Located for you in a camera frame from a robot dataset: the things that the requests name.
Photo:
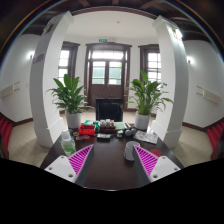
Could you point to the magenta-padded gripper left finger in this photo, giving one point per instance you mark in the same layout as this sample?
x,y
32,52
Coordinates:
x,y
61,165

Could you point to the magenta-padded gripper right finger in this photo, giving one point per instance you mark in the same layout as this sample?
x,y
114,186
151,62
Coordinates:
x,y
163,166

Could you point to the clear bottle with green label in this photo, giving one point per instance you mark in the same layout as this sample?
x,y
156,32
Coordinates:
x,y
68,146

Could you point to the flat round red coaster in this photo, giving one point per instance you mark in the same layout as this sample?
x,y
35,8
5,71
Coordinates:
x,y
155,152

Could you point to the printed paper sheet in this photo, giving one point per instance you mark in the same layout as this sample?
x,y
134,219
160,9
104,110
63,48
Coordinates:
x,y
146,136

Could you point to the white cup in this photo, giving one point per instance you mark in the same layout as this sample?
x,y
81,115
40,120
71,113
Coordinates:
x,y
128,151

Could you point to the grey microphone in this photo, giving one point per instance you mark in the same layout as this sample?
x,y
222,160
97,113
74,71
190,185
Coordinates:
x,y
133,131
128,132

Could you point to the black flat device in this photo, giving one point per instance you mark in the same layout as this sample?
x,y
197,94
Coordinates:
x,y
103,136

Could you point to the green notebook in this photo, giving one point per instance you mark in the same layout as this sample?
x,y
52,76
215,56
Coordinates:
x,y
120,126

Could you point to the red carpeted staircase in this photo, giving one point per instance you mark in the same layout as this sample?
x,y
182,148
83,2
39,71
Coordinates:
x,y
5,130
216,135

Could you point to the potted plant in white pot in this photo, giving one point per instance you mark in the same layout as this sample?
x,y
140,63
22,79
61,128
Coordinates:
x,y
146,95
70,96

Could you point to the black chair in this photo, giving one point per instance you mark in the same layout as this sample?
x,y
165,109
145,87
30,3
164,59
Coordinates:
x,y
109,110

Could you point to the dark wooden double door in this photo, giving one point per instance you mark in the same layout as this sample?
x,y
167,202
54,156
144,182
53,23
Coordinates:
x,y
107,90

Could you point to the dark framed window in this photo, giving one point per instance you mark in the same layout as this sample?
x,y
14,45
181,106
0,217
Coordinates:
x,y
153,65
63,63

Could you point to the green exit sign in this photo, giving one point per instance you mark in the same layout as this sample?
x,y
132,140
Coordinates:
x,y
103,40

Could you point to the white wall radiator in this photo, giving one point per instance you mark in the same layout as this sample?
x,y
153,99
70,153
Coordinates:
x,y
210,96
8,90

